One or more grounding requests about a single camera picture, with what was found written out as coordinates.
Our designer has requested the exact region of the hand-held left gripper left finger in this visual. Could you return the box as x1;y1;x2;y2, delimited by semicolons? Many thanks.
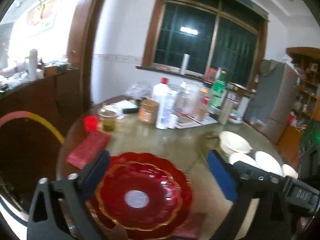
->
27;150;111;240

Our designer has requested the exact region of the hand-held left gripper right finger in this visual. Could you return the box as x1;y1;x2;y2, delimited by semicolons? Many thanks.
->
207;150;293;240

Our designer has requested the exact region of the small white bowl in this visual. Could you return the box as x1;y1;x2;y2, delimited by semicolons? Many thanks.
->
282;164;298;179

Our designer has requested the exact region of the white bowl with handles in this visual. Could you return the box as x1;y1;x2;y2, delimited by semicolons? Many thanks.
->
219;131;251;155

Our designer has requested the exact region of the white disposable plate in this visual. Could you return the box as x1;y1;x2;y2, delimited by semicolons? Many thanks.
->
254;151;283;176

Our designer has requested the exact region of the large red scalloped plate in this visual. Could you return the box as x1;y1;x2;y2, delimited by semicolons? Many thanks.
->
86;152;193;240

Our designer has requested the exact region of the small red gold-rimmed plate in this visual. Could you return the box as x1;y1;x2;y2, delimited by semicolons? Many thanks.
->
95;162;181;231

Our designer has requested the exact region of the red plastic cup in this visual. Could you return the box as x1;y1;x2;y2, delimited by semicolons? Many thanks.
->
83;116;98;132

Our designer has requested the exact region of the glass jar with green contents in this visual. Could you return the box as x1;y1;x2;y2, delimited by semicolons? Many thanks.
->
99;110;117;132

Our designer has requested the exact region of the magazine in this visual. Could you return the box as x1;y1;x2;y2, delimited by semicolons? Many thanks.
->
177;114;218;128

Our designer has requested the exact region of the small plate with food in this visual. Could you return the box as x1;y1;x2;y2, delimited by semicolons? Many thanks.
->
228;113;243;125

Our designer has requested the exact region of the steel thermos flask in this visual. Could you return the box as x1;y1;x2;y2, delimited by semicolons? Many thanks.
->
218;91;237;125

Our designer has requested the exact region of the pink and yellow hoop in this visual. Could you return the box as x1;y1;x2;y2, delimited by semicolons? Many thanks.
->
0;111;66;145

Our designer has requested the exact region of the wooden shelf unit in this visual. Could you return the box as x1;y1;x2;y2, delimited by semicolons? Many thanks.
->
276;47;320;155

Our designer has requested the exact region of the grey refrigerator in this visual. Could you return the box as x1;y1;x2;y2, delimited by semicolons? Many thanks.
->
244;59;301;144

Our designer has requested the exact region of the orange label bottle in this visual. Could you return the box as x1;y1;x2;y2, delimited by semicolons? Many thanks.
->
197;87;211;121

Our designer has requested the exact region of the dark wooden sideboard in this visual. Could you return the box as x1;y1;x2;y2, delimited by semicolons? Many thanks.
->
0;67;87;215

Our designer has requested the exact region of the orange jar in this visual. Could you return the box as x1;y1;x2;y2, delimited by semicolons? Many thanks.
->
138;99;160;124

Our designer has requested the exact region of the clear plastic bottle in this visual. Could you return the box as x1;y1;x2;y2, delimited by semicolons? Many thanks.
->
175;81;198;116

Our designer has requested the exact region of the white and blue bottle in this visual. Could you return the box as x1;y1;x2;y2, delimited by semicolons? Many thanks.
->
155;91;178;130

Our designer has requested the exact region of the green plastic bottle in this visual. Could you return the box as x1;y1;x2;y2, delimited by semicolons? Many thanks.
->
209;68;228;113

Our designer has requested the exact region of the clear plastic bag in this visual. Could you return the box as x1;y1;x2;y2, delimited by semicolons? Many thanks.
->
124;81;153;98

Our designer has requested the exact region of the white bottle with red cap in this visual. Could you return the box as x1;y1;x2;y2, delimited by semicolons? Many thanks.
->
152;77;171;105

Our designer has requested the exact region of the white paper roll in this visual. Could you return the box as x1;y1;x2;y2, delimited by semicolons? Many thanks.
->
181;53;190;75

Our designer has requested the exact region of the white thermos bottle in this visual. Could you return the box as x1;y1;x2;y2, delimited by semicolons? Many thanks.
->
28;49;38;81

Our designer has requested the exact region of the wooden framed window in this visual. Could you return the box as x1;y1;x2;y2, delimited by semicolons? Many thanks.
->
136;0;271;87

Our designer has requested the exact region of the wall poster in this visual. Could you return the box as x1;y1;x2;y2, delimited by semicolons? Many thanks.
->
26;0;67;28

